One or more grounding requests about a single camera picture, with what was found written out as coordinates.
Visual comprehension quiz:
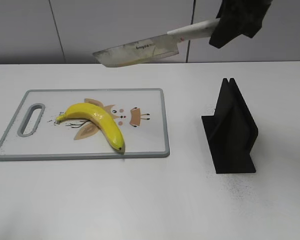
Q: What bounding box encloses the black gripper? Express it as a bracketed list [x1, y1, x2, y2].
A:
[209, 0, 272, 47]

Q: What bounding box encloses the white-handled kitchen knife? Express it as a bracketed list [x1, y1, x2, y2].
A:
[93, 18, 219, 68]

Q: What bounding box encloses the yellow plastic banana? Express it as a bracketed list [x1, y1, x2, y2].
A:
[56, 102, 125, 151]

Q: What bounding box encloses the black knife stand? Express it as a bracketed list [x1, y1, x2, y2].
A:
[201, 78, 258, 174]

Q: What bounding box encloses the white grey-rimmed cutting board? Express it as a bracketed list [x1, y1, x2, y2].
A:
[0, 88, 169, 161]

